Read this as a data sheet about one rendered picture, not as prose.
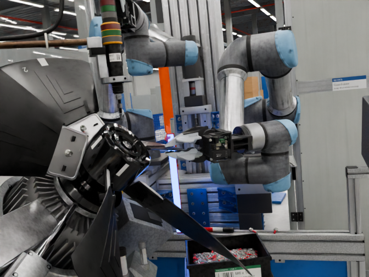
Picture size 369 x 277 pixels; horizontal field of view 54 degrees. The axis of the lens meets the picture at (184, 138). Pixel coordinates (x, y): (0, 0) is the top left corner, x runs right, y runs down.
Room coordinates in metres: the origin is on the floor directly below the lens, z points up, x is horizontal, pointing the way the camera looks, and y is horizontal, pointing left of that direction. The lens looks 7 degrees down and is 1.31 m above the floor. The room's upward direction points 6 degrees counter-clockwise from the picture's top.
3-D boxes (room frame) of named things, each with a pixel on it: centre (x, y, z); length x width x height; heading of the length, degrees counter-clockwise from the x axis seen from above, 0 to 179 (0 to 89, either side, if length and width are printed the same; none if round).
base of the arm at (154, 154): (1.67, 0.19, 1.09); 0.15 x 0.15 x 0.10
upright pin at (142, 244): (0.78, 0.12, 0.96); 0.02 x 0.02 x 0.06
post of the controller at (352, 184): (1.02, -0.47, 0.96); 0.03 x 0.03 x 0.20; 75
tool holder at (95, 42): (0.81, 0.15, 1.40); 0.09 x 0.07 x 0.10; 110
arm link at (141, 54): (1.10, 0.09, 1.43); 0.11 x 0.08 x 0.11; 111
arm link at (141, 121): (1.67, 0.20, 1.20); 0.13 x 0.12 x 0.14; 111
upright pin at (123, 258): (0.69, 0.15, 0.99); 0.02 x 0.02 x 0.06
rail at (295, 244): (1.14, -0.06, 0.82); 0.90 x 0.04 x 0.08; 75
